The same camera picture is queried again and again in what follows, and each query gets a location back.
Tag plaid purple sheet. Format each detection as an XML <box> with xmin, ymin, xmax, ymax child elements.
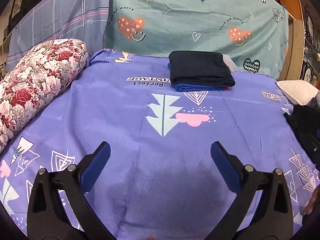
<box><xmin>6</xmin><ymin>0</ymin><xmax>109</xmax><ymax>72</ymax></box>

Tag purple patterned bed sheet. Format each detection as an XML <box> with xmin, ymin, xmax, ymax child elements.
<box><xmin>1</xmin><ymin>49</ymin><xmax>319</xmax><ymax>239</ymax></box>

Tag right hand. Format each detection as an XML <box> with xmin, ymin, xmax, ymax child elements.
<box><xmin>303</xmin><ymin>185</ymin><xmax>319</xmax><ymax>215</ymax></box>

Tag dark clothes pile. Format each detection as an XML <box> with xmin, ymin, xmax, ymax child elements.
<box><xmin>284</xmin><ymin>96</ymin><xmax>320</xmax><ymax>171</ymax></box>

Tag floral bolster pillow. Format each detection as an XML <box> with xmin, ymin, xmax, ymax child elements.
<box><xmin>0</xmin><ymin>38</ymin><xmax>88</xmax><ymax>150</ymax></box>

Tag green heart patterned sheet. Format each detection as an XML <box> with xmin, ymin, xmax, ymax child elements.
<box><xmin>103</xmin><ymin>0</ymin><xmax>289</xmax><ymax>79</ymax></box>

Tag dark navy pants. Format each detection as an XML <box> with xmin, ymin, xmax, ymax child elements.
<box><xmin>168</xmin><ymin>50</ymin><xmax>236</xmax><ymax>92</ymax></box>

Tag blue folded garment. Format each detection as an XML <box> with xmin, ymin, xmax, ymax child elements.
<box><xmin>168</xmin><ymin>63</ymin><xmax>235</xmax><ymax>92</ymax></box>

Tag white pillow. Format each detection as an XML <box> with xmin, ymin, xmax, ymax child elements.
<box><xmin>276</xmin><ymin>80</ymin><xmax>319</xmax><ymax>106</ymax></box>

